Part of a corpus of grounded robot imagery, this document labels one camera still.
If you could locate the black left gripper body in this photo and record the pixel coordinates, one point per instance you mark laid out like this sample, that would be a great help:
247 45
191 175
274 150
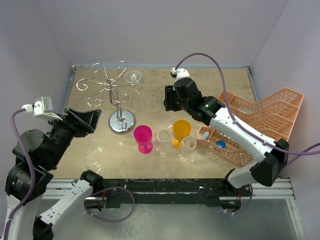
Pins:
68 129

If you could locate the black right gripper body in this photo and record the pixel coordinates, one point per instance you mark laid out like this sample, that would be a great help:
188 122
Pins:
173 101

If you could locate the clear champagne flute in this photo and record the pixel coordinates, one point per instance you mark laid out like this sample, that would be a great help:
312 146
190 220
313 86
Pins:
133 78
171 123

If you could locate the pink plastic wine glass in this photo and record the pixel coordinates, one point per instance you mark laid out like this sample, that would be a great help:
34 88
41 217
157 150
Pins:
143 136

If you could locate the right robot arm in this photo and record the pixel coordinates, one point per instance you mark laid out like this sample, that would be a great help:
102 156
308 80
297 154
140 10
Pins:
270 155

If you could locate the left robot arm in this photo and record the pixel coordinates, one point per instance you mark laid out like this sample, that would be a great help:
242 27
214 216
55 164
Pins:
37 154

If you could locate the yellow plastic wine glass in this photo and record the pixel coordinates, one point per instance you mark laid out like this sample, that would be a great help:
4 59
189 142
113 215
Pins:
180 129

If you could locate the chrome wine glass rack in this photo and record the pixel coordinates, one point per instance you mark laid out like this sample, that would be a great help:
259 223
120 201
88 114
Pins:
121 121

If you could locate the clear wine glass left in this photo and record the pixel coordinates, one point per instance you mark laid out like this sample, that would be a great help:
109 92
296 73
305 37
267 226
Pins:
163 142

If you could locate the clear wine glass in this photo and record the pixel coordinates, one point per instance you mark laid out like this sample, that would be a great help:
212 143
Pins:
163 142
187 148

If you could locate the clear wine glass right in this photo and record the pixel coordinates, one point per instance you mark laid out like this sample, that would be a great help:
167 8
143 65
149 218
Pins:
187 148

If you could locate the orange plastic basket rack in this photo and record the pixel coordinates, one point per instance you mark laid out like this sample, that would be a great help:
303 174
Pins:
273 116

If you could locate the blue round object in basket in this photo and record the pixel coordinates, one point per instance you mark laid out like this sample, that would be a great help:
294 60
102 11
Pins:
221 144

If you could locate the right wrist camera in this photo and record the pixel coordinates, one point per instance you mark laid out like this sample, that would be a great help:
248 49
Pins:
179 73

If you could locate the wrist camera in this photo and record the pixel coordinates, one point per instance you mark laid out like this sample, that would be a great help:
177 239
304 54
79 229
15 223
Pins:
42 108
179 73

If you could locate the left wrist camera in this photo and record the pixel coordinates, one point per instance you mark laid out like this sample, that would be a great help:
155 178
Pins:
42 108

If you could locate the black base frame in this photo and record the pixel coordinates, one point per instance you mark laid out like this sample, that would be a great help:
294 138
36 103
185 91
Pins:
211 192

